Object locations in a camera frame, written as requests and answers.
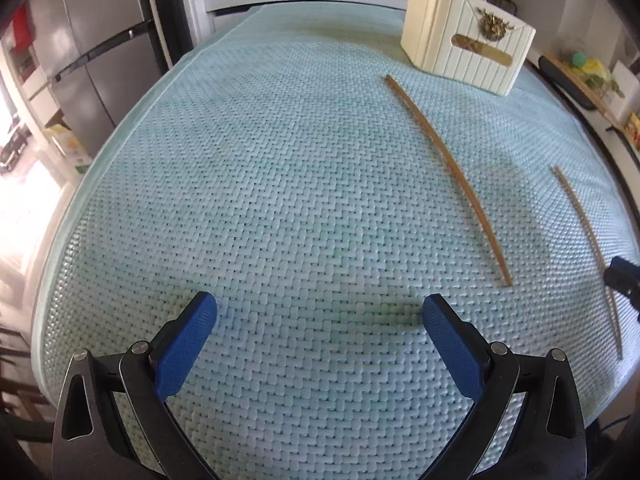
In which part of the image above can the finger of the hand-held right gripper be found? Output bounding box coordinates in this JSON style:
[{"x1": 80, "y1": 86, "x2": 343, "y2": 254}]
[{"x1": 602, "y1": 256, "x2": 640, "y2": 311}]

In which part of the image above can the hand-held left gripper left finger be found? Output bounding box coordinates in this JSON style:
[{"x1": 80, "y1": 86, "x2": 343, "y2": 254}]
[{"x1": 51, "y1": 291, "x2": 221, "y2": 480}]

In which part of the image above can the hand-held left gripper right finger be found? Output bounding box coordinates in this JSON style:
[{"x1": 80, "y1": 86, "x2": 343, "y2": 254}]
[{"x1": 420, "y1": 294, "x2": 587, "y2": 480}]

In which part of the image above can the brown wooden chopstick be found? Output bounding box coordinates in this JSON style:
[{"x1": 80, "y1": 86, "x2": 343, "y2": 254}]
[
  {"x1": 384, "y1": 75, "x2": 514, "y2": 288},
  {"x1": 551, "y1": 165, "x2": 624, "y2": 361}
]

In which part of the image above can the cream ribbed utensil holder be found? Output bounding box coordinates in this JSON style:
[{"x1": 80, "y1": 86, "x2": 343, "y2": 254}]
[{"x1": 400, "y1": 0, "x2": 537, "y2": 97}]

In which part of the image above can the dark wooden chair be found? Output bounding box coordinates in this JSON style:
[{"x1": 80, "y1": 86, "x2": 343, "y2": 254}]
[{"x1": 0, "y1": 325, "x2": 51, "y2": 441}]

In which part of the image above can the wooden cutting board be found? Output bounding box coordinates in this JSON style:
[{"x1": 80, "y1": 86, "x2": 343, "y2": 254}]
[{"x1": 545, "y1": 52, "x2": 628, "y2": 133}]

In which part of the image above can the white box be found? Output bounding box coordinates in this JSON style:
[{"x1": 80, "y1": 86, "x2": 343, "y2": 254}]
[{"x1": 607, "y1": 60, "x2": 640, "y2": 121}]

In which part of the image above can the light blue woven mat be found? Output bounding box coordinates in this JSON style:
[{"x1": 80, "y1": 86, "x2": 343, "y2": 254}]
[{"x1": 32, "y1": 0, "x2": 631, "y2": 480}]

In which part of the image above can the black curved chair back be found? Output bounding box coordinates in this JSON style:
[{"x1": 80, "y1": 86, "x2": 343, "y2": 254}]
[{"x1": 537, "y1": 55, "x2": 608, "y2": 111}]

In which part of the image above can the yellow cloth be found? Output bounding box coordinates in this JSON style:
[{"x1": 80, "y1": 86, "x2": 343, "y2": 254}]
[{"x1": 585, "y1": 57, "x2": 616, "y2": 86}]

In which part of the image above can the yellow green carton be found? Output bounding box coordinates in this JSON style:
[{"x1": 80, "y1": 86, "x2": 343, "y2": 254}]
[{"x1": 45, "y1": 125, "x2": 93, "y2": 173}]

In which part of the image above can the cluttered shelf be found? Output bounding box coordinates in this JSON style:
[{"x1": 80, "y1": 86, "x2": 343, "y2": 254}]
[{"x1": 0, "y1": 115, "x2": 31, "y2": 176}]

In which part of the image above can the grey refrigerator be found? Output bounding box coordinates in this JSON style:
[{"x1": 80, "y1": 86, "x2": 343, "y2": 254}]
[{"x1": 0, "y1": 0, "x2": 166, "y2": 131}]

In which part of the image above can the red fridge hanger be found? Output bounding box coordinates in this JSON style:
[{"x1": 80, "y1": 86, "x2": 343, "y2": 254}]
[{"x1": 9, "y1": 2, "x2": 32, "y2": 53}]

